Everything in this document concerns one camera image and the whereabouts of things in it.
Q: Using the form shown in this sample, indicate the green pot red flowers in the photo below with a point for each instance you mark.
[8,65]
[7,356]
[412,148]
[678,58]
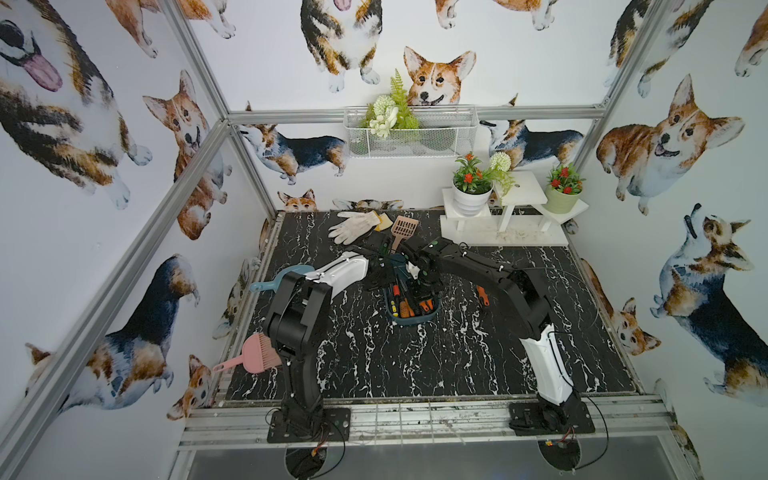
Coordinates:
[563,189]

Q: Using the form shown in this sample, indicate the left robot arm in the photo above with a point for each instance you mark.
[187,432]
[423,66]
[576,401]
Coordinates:
[298,322]

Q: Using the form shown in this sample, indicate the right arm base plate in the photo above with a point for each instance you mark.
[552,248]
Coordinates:
[543,419]

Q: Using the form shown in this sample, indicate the white pot red flowers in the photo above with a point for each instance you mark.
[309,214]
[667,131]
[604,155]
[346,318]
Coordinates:
[471,189]

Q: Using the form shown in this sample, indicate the yellow sponge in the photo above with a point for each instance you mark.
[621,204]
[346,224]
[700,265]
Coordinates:
[384,222]

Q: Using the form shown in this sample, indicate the green fern white flowers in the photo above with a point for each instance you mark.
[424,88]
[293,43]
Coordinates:
[390,112]

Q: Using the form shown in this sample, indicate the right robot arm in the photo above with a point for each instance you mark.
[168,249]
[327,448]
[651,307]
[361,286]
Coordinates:
[523,301]

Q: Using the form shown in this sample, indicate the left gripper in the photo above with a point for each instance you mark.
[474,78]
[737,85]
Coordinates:
[380,264]

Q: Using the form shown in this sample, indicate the white work glove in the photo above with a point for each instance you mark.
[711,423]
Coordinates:
[353,226]

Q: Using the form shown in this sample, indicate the white wire wall basket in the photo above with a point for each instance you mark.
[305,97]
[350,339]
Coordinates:
[446,131]

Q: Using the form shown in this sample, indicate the blue dustpan scoop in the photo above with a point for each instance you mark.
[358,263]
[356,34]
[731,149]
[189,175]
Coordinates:
[273,285]

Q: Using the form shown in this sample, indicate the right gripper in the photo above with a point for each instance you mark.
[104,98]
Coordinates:
[421,295]

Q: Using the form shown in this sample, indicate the white stepped plant stand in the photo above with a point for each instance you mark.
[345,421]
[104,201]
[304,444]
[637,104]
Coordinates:
[524,220]

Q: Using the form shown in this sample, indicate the small orange handle screwdriver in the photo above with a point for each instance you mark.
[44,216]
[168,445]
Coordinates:
[482,297]

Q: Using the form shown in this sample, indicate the brown litter scoop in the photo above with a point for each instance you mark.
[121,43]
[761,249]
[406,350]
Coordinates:
[402,229]

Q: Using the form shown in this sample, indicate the teal storage tray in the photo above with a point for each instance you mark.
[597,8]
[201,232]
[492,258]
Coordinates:
[401,300]

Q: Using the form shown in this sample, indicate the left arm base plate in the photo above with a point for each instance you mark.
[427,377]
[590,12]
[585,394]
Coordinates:
[298,426]

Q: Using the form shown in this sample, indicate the pink brush scoop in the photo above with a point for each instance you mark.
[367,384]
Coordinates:
[257,356]

